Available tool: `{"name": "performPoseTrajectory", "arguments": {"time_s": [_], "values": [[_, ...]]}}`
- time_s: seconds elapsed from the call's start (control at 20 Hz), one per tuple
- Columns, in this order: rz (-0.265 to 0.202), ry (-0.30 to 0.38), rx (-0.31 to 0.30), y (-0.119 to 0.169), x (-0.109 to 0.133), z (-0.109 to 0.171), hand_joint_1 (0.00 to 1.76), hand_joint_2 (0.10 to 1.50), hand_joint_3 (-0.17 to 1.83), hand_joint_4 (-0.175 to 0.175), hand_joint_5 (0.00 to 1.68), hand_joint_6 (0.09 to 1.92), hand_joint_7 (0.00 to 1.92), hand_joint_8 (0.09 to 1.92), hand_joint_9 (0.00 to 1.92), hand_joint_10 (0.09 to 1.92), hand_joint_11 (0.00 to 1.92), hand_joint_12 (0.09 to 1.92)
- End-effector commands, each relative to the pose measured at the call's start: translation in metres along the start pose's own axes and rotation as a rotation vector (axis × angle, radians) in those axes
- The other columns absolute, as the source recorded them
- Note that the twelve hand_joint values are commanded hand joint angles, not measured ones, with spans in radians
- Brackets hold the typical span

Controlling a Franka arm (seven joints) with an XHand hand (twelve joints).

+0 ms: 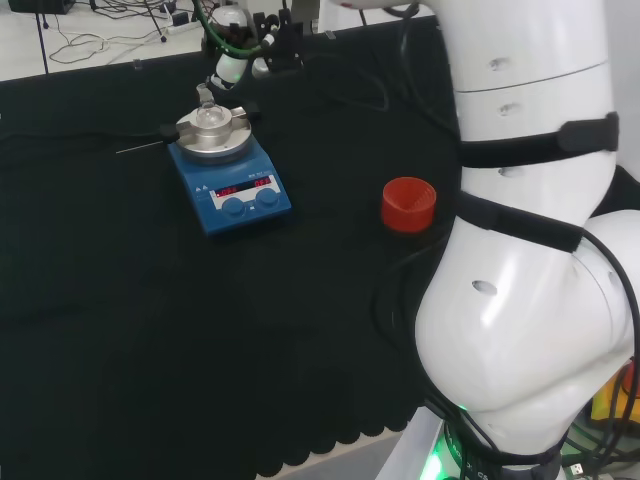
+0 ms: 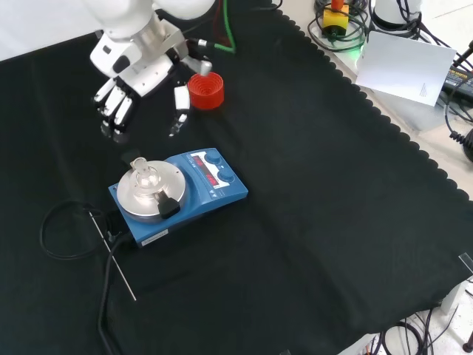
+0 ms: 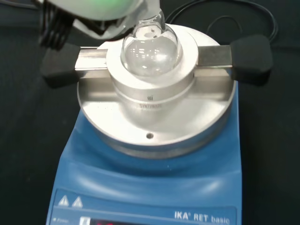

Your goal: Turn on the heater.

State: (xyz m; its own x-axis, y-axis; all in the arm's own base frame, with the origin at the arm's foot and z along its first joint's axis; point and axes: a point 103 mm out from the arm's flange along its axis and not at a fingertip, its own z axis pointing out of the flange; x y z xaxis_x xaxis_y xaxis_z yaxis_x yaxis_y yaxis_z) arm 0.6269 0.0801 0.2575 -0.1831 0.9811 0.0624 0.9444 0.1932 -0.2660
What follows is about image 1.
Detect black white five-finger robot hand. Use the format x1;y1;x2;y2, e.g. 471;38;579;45
202;4;306;94

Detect heater with blue base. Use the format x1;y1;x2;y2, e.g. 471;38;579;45
160;104;294;240

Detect clear round-bottom glass flask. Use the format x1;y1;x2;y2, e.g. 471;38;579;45
195;82;226;126

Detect thin metal probe rod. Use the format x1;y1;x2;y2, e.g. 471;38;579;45
115;141;166;155

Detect red ribbed plastic cup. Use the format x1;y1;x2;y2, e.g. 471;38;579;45
380;176;437;235

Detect black tripod leg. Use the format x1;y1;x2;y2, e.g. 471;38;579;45
34;0;51;77

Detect black equipment case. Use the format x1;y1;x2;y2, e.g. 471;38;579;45
6;0;77;16

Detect black bench cloth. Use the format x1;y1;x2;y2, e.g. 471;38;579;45
0;13;640;480

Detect yellow stop button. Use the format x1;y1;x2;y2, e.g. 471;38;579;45
592;358;640;426

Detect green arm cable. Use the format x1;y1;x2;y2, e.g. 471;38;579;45
193;0;266;57

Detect thin black probe cable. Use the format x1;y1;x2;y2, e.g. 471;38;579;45
0;128;166;146

